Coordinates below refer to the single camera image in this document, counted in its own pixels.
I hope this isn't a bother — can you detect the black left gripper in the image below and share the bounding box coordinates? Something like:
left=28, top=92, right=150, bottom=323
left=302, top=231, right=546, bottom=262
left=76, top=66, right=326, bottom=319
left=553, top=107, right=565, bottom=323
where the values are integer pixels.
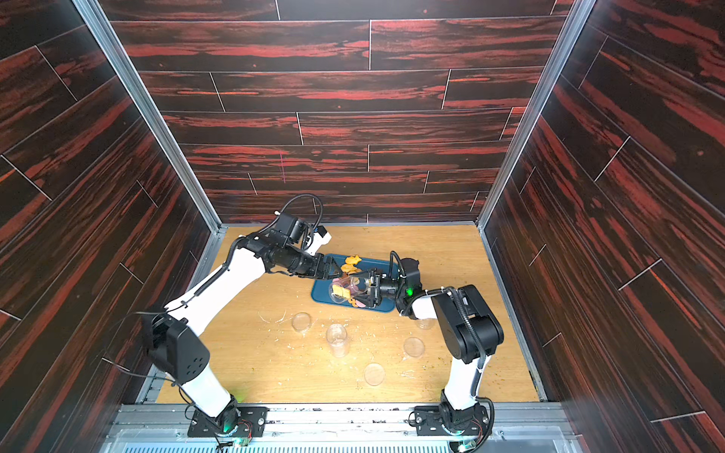
left=282, top=248, right=344, bottom=280

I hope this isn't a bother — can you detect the clear jar with yellow cookies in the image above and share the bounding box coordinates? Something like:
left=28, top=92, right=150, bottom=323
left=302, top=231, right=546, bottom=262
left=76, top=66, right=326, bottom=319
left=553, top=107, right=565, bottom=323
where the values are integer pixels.
left=329, top=276, right=367, bottom=308

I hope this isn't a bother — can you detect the clear jar with mixed cookies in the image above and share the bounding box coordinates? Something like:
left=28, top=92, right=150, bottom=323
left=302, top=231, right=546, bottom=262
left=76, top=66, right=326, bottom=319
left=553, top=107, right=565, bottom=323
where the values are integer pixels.
left=326, top=324, right=350, bottom=358

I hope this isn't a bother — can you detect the clear jar with pink cookie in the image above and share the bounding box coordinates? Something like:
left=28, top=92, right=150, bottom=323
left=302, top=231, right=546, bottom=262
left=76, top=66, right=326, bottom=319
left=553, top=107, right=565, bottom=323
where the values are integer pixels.
left=415, top=318, right=437, bottom=330

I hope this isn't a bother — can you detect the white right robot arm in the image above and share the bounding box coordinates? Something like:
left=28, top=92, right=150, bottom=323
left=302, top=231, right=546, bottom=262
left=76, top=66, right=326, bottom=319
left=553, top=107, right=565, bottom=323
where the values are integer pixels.
left=351, top=253, right=504, bottom=422

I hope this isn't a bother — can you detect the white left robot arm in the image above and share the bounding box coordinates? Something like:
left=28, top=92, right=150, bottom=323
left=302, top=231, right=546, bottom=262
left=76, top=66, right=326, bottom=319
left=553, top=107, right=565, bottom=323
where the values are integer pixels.
left=142, top=213, right=342, bottom=435

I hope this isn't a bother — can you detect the teal plastic tray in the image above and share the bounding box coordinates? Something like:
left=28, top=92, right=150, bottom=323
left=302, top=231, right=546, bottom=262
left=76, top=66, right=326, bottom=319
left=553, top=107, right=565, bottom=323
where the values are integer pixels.
left=311, top=258, right=395, bottom=313

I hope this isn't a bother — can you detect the orange leaf cookie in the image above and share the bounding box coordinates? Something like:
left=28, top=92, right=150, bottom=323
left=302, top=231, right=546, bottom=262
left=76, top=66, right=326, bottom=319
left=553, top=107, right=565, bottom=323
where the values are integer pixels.
left=341, top=263, right=361, bottom=275

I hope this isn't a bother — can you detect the yellow block cookie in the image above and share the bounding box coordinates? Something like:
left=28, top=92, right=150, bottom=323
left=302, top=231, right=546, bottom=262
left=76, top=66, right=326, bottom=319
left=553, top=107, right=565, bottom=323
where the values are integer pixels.
left=330, top=284, right=350, bottom=300

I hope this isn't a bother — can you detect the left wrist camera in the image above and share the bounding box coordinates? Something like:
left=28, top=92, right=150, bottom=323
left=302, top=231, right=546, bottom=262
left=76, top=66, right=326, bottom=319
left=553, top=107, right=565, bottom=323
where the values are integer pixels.
left=270, top=213, right=332, bottom=256

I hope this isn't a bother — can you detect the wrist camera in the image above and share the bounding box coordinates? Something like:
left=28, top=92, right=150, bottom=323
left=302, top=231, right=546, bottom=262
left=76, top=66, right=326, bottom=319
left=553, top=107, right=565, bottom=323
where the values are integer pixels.
left=270, top=213, right=332, bottom=256
left=401, top=258, right=422, bottom=288

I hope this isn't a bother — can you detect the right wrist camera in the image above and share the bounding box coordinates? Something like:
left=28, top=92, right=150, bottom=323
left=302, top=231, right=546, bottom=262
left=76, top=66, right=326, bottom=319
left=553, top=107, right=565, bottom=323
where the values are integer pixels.
left=401, top=258, right=422, bottom=288

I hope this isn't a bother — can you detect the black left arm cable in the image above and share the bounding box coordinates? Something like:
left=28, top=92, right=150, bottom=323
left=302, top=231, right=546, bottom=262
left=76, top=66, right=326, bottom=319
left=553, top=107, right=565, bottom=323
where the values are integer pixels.
left=101, top=193, right=325, bottom=409

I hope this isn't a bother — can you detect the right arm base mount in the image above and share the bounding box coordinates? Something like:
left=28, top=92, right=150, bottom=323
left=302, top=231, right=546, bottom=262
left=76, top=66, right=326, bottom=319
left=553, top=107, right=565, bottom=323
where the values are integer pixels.
left=407, top=396, right=496, bottom=452

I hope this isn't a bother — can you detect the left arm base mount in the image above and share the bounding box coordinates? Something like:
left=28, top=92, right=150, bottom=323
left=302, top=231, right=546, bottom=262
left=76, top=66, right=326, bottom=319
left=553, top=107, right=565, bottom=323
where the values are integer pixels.
left=187, top=396, right=269, bottom=447

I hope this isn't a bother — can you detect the aluminium frame post left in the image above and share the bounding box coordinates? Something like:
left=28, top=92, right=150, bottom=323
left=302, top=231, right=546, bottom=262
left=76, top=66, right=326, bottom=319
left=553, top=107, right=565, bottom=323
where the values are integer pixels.
left=72, top=0, right=228, bottom=250

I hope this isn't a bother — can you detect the aluminium frame post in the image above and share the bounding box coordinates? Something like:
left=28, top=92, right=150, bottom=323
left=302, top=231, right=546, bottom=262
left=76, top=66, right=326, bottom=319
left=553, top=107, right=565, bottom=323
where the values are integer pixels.
left=72, top=0, right=228, bottom=250
left=477, top=0, right=596, bottom=239

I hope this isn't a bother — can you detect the aluminium frame post right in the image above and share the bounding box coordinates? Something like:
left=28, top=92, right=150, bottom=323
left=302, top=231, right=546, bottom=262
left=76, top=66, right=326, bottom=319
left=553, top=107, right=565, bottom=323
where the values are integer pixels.
left=477, top=0, right=596, bottom=239

